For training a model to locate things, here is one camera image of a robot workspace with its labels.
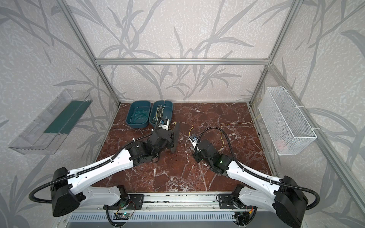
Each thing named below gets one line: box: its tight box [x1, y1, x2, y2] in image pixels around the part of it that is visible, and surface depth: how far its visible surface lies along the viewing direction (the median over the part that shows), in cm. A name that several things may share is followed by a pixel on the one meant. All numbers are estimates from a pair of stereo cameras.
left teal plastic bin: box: [125, 100, 152, 129], surface depth 113 cm
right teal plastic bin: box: [148, 99, 174, 125], surface depth 118 cm
